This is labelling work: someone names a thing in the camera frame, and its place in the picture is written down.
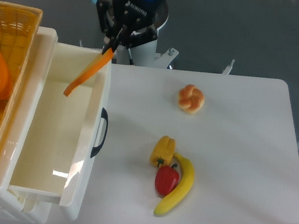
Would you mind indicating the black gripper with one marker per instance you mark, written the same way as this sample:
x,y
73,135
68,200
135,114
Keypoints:
x,y
129,16

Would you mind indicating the knotted bread roll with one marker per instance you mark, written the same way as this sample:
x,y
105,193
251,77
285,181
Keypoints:
x,y
190,99

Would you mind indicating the open upper white drawer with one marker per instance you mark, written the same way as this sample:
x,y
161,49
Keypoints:
x,y
54,165

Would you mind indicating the white plastic drawer cabinet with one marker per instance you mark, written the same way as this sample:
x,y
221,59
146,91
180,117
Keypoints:
x,y
22,207

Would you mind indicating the yellow woven basket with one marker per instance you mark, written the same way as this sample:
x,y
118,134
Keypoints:
x,y
18,26

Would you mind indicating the yellow bell pepper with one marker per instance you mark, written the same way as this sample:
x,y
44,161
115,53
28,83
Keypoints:
x,y
163,152

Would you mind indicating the red bell pepper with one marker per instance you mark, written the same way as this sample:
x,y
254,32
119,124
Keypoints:
x,y
166,179

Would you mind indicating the yellow banana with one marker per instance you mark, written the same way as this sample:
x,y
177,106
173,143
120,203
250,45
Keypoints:
x,y
169,202

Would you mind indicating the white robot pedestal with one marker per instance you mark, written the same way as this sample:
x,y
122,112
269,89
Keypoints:
x,y
146,55

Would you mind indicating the black drawer handle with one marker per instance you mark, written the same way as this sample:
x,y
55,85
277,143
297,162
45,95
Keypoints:
x,y
96,149

